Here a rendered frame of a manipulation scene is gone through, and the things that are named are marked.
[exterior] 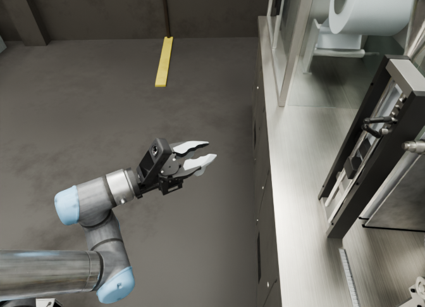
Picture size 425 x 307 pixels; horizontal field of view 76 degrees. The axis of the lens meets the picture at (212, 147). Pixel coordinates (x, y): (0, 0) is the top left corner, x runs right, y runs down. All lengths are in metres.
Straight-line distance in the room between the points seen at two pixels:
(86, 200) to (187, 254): 1.32
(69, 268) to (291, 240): 0.64
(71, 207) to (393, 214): 0.89
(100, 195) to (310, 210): 0.69
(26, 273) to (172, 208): 1.57
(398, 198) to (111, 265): 0.78
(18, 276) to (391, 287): 0.90
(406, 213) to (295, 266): 0.38
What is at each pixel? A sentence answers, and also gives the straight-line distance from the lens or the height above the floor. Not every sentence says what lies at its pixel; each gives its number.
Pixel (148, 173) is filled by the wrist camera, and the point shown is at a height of 1.26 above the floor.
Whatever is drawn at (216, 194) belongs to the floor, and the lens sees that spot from 2.11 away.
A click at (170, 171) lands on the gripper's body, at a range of 0.63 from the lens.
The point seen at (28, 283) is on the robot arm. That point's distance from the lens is 0.57.
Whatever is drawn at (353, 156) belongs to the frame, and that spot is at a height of 1.17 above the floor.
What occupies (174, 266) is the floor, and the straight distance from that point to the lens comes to 1.86.
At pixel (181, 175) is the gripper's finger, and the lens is 0.63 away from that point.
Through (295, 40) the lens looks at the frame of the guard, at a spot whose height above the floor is 1.24.
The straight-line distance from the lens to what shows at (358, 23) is 1.30.
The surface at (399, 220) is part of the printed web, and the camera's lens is 1.06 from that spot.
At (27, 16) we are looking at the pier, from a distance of 4.66.
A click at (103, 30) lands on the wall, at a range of 4.55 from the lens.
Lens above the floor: 1.72
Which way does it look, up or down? 45 degrees down
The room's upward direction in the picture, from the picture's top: straight up
